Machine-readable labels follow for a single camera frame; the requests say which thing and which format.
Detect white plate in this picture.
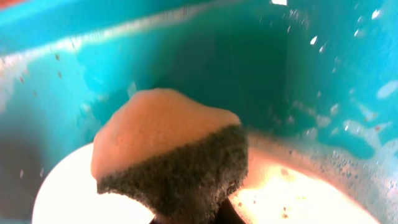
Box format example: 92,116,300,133
32,143,378,224

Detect green and yellow sponge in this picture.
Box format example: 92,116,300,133
91,88,248,224

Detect teal plastic serving tray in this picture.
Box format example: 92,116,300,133
1,0,397,223

